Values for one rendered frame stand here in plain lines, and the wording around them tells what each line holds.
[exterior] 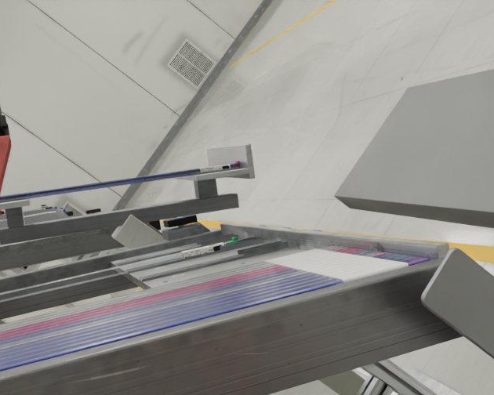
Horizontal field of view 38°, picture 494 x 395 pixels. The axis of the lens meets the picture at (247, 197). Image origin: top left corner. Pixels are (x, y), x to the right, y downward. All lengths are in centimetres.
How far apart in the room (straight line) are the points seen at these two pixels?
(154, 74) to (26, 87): 148
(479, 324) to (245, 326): 17
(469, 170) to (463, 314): 43
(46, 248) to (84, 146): 672
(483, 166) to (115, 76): 797
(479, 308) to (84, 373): 28
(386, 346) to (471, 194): 38
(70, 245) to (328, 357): 145
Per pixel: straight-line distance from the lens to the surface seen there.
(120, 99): 875
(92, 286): 119
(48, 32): 881
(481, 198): 90
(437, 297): 54
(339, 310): 55
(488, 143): 98
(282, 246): 92
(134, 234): 148
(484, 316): 56
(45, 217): 550
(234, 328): 53
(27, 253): 195
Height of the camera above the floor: 102
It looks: 14 degrees down
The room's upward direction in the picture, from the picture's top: 53 degrees counter-clockwise
